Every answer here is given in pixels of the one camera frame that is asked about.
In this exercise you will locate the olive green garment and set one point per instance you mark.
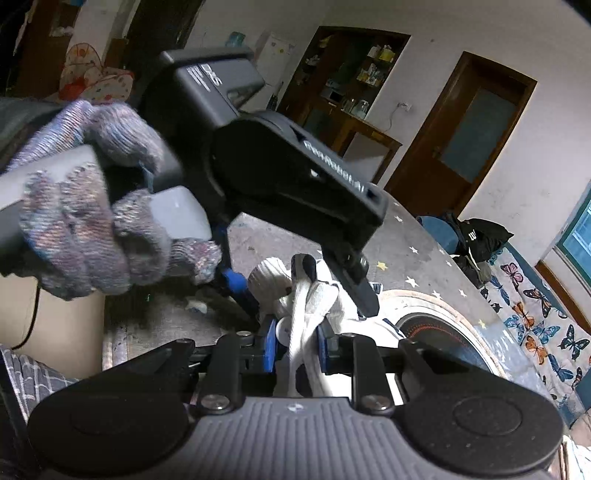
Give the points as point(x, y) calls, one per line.
point(482, 274)

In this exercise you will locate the glass jar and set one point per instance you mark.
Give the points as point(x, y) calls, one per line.
point(347, 105)
point(362, 107)

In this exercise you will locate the person's left hand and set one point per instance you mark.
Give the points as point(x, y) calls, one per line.
point(69, 230)

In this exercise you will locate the white wall socket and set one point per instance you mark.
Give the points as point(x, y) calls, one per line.
point(405, 106)

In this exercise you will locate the dark display cabinet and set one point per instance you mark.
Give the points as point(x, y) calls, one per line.
point(351, 60)

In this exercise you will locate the round white mat beige edge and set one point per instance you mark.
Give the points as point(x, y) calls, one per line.
point(415, 307)

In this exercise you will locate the brown wooden door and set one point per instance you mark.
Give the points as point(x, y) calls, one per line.
point(429, 175)

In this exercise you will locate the black jacket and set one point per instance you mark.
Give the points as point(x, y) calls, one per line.
point(480, 235)

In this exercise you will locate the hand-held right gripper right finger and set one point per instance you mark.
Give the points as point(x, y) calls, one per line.
point(323, 347)

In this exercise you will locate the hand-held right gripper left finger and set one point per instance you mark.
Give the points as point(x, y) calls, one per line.
point(268, 345)

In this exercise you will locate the window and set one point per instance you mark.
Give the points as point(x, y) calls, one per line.
point(579, 240)

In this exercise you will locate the white refrigerator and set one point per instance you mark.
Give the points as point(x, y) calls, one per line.
point(277, 60)

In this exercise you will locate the white polka dot pants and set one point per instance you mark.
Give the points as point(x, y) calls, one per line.
point(300, 300)

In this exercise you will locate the grey star tablecloth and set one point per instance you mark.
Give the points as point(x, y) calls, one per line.
point(406, 235)

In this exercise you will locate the wooden side table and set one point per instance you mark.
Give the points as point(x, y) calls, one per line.
point(364, 134)

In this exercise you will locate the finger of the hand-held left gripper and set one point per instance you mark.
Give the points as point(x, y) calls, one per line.
point(233, 281)
point(364, 295)

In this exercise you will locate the patterned play tent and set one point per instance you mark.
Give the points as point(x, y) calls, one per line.
point(92, 78)

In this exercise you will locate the black round induction cooktop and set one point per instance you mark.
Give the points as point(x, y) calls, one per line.
point(443, 341)

